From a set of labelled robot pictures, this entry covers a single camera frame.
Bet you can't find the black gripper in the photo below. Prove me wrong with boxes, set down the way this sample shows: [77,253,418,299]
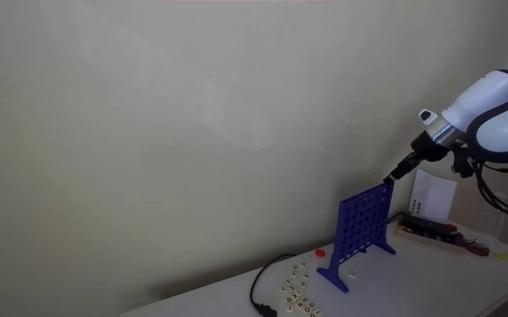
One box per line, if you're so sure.
[382,130,453,186]

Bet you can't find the blue connect four gameboard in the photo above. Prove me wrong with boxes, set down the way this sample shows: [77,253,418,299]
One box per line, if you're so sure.
[315,179,398,294]

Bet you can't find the white box speaker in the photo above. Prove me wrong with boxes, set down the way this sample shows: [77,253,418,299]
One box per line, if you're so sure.
[407,167,458,223]

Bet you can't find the black remote control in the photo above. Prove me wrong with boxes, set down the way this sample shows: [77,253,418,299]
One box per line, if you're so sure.
[398,213,462,241]

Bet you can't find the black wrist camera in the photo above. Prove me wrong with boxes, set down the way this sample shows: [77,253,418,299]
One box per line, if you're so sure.
[451,146,483,179]

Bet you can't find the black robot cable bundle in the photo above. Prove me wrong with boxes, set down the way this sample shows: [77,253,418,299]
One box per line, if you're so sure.
[471,158,508,222]

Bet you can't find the black cable with plug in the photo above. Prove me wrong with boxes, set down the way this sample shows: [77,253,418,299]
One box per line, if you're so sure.
[247,250,300,317]

